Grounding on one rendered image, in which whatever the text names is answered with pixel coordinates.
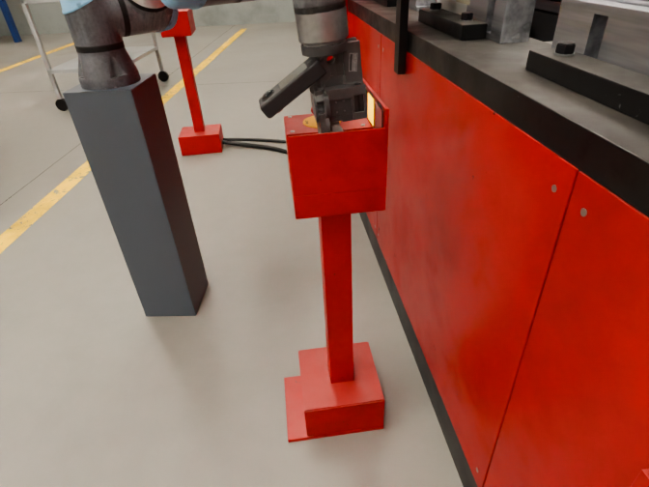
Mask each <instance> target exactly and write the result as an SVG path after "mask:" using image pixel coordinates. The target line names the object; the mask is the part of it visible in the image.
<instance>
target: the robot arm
mask: <svg viewBox="0 0 649 487"><path fill-rule="evenodd" d="M249 1H257V0H60V3H61V6H62V9H63V10H62V13H63V15H64V16H65V19H66V21H67V24H68V26H69V29H70V32H71V37H72V40H73V43H74V46H75V49H76V52H77V55H78V80H79V83H80V86H81V88H82V89H85V90H107V89H115V88H120V87H125V86H128V85H131V84H134V83H136V82H138V81H139V80H140V79H141V77H140V74H139V70H138V69H137V68H136V66H135V65H134V63H133V61H132V60H131V58H130V56H129V55H128V53H127V51H126V48H125V45H124V41H123V37H128V36H135V35H141V34H148V33H154V32H157V33H161V32H164V31H166V30H170V29H172V28H173V27H174V26H175V25H176V23H177V20H178V14H179V11H178V9H191V10H197V9H200V8H202V7H207V6H215V5H223V4H231V3H241V2H249ZM293 5H294V11H295V17H296V29H297V35H298V41H299V42H300V43H302V45H301V53H302V55H303V56H306V57H309V58H308V59H307V60H306V61H304V62H303V63H302V64H301V65H300V66H298V67H297V68H296V69H295V70H294V71H292V72H291V73H290V74H288V75H287V76H286V77H285V78H284V79H282V80H281V81H280V82H279V83H278V84H276V85H275V86H274V87H273V88H272V89H270V90H268V91H266V92H265V93H264V94H263V96H262V97H261V98H260V99H259V104H260V108H261V110H262V111H263V113H264V114H265V115H266V116H267V117H268V118H272V117H273V116H275V115H276V114H277V113H279V112H281V111H282V110H283V108H284V107H286V106H287V105H288V104H289V103H291V102H292V101H293V100H294V99H296V98H297V97H298V96H299V95H301V94H302V93H303V92H304V91H306V90H307V89H308V88H309V90H310V96H311V102H312V108H313V113H314V117H315V120H316V123H317V128H318V133H327V132H338V131H343V129H342V127H341V126H340V124H339V121H343V122H346V121H351V120H358V119H363V118H368V116H367V103H366V89H365V84H364V82H363V78H362V67H361V54H360V41H359V40H358V39H357V38H356V37H352V38H347V36H348V35H349V28H348V18H347V7H346V0H293ZM328 56H332V59H331V60H330V61H327V57H328ZM316 57H317V58H316Z"/></svg>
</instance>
